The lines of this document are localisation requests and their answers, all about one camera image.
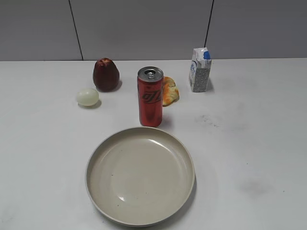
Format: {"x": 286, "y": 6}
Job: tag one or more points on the red cola can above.
{"x": 150, "y": 90}

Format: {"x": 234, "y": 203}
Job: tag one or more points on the beige round plate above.
{"x": 139, "y": 176}

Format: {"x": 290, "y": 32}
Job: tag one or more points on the golden bread roll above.
{"x": 170, "y": 91}

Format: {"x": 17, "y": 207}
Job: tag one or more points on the dark red wax apple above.
{"x": 105, "y": 75}

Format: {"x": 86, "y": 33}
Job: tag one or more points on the white blue milk carton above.
{"x": 200, "y": 69}

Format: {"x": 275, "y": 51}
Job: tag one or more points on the white egg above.
{"x": 87, "y": 97}

